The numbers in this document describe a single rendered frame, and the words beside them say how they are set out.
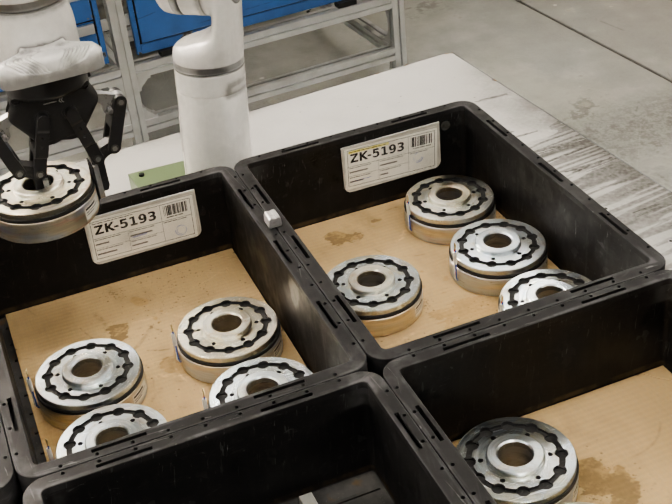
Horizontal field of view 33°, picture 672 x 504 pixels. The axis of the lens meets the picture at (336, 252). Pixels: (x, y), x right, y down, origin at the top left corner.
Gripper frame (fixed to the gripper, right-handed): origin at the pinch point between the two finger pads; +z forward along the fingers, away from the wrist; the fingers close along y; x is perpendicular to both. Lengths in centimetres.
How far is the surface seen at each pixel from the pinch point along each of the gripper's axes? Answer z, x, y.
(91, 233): 10.2, -7.4, -1.5
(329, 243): 17.1, -2.0, -26.6
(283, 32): 73, -187, -88
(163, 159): 30, -56, -21
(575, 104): 101, -150, -162
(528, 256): 14.2, 15.3, -42.2
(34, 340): 17.1, -1.3, 7.5
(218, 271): 17.1, -3.3, -13.6
